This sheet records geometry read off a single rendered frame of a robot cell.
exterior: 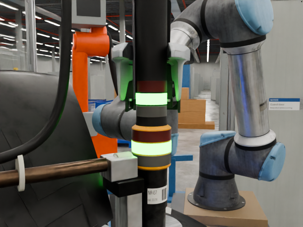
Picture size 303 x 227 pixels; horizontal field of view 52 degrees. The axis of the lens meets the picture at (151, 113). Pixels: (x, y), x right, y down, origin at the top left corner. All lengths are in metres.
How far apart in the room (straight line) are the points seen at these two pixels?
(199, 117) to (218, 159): 8.56
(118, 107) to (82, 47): 3.57
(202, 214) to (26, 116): 0.70
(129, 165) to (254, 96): 0.59
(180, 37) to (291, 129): 1.59
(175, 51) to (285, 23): 2.00
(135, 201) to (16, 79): 0.21
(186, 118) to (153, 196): 9.21
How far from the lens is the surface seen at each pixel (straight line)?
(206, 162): 1.01
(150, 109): 0.32
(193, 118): 9.53
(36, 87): 0.42
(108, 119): 0.67
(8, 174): 0.29
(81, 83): 4.28
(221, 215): 0.98
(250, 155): 0.92
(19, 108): 0.39
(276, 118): 2.25
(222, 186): 1.02
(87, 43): 4.23
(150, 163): 0.33
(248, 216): 0.99
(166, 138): 0.33
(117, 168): 0.31
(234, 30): 0.80
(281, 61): 2.25
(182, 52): 0.31
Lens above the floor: 1.43
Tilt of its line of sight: 6 degrees down
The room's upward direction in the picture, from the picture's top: straight up
